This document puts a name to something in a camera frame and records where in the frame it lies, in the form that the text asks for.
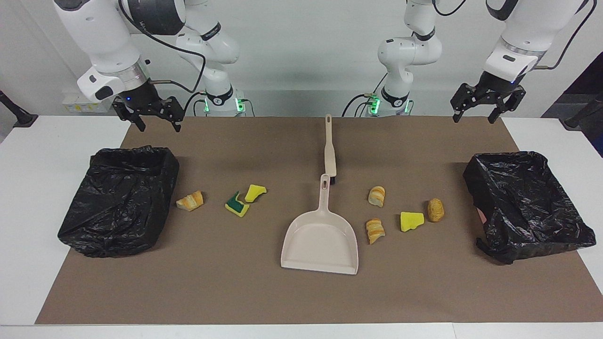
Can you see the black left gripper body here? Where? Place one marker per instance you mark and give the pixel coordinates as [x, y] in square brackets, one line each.
[492, 87]

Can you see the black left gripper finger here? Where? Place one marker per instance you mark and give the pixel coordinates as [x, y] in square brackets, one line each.
[461, 99]
[513, 98]

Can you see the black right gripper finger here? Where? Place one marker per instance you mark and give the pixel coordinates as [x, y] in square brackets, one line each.
[123, 109]
[174, 110]

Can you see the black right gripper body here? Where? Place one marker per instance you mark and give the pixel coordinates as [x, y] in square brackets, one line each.
[143, 101]

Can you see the croissant piece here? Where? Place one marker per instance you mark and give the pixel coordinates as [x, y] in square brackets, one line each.
[375, 230]
[376, 196]
[190, 201]

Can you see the brown bread roll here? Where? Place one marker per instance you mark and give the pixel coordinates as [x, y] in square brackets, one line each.
[435, 210]

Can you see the small yellow sponge piece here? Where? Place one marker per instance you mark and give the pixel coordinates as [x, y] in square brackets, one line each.
[255, 192]

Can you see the green and yellow sponge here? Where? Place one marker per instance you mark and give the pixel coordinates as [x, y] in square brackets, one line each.
[237, 207]

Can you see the large yellow sponge piece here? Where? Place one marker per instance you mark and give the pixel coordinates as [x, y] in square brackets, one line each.
[411, 221]

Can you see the beige brush black bristles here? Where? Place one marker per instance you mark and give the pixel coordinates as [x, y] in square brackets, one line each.
[330, 155]

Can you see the beige plastic dustpan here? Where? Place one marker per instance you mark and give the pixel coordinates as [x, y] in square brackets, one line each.
[320, 245]

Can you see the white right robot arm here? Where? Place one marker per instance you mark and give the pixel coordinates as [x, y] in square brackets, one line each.
[103, 33]

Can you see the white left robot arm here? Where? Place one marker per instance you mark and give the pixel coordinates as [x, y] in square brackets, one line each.
[405, 52]

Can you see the black bag lined bin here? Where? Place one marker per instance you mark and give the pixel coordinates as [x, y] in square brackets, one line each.
[527, 207]
[118, 202]

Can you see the white box on table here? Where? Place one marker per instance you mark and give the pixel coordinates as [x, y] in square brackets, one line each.
[75, 106]

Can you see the black stand base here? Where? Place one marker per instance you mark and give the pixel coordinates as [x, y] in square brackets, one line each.
[579, 118]
[19, 116]

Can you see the dark background panel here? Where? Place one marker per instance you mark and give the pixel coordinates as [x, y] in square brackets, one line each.
[589, 84]

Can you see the brown table mat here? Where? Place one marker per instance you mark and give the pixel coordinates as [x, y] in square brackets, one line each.
[235, 282]

